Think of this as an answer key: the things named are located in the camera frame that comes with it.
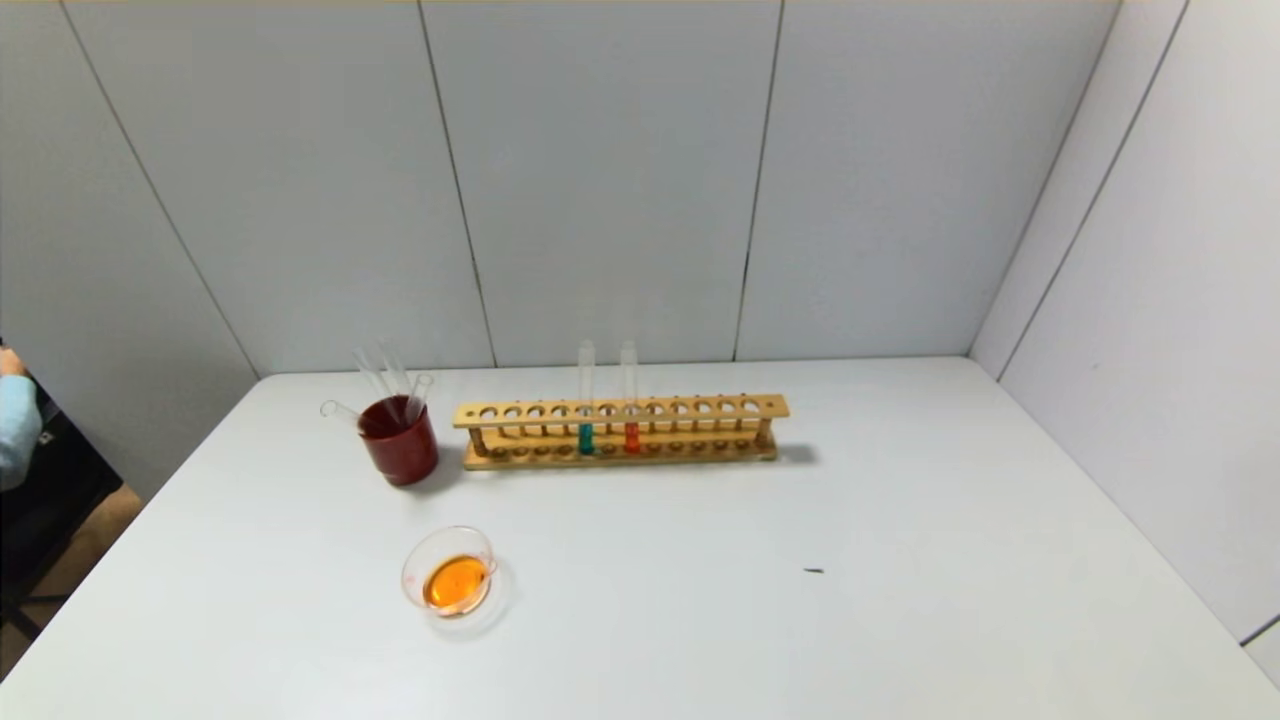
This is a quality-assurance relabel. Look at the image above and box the teal pigment glass test tube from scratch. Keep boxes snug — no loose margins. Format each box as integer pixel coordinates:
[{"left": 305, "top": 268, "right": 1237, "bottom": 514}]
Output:
[{"left": 576, "top": 339, "right": 597, "bottom": 457}]

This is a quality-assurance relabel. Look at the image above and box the wooden test tube rack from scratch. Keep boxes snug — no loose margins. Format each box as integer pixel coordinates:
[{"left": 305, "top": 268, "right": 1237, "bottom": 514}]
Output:
[{"left": 452, "top": 393, "right": 792, "bottom": 471}]

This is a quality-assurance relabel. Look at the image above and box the light blue bystander sleeve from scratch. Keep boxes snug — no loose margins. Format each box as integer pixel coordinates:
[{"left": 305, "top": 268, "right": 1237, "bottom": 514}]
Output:
[{"left": 0, "top": 375, "right": 43, "bottom": 493}]

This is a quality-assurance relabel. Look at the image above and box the black furniture beside table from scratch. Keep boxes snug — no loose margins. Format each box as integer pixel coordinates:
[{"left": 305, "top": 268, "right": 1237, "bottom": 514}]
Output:
[{"left": 0, "top": 400, "right": 126, "bottom": 641}]

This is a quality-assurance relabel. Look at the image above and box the dark red plastic cup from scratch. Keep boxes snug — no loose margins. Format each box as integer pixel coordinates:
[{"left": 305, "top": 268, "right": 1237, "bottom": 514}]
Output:
[{"left": 357, "top": 395, "right": 440, "bottom": 488}]

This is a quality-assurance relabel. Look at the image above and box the clear glass dish with spout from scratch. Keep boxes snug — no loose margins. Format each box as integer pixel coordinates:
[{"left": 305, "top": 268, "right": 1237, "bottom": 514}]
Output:
[{"left": 400, "top": 526, "right": 516, "bottom": 637}]

